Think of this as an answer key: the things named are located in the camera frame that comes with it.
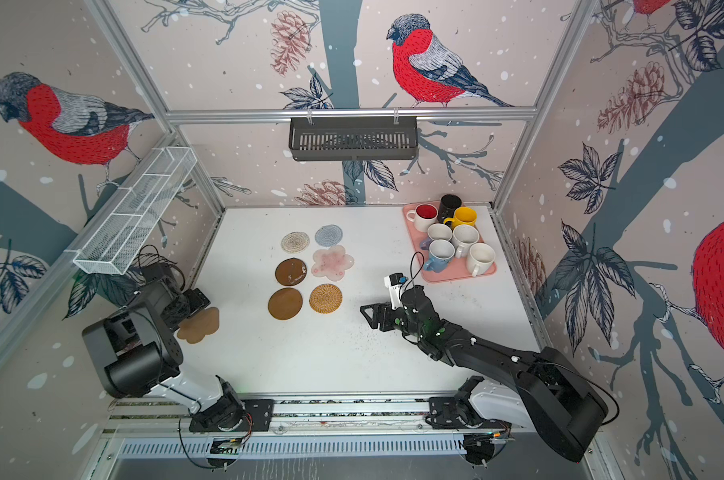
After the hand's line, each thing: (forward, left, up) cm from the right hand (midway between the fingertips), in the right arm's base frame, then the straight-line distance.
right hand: (367, 311), depth 82 cm
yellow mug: (+40, -33, -3) cm, 52 cm away
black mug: (+45, -28, -1) cm, 53 cm away
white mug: (+32, -32, -4) cm, 46 cm away
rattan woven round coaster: (+8, +15, -9) cm, 19 cm away
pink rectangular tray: (+21, -30, -10) cm, 38 cm away
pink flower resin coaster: (+22, +15, -9) cm, 28 cm away
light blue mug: (+23, -23, -3) cm, 33 cm away
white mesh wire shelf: (+14, +62, +24) cm, 68 cm away
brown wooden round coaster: (+6, +28, -9) cm, 30 cm away
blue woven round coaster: (+35, +18, -8) cm, 40 cm away
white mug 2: (+23, -36, -5) cm, 43 cm away
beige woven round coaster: (+31, +30, -8) cm, 44 cm away
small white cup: (+34, -24, -5) cm, 42 cm away
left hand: (0, +55, -3) cm, 55 cm away
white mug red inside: (+39, -18, -1) cm, 43 cm away
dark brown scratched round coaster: (+18, +28, -7) cm, 34 cm away
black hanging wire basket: (+58, +8, +19) cm, 62 cm away
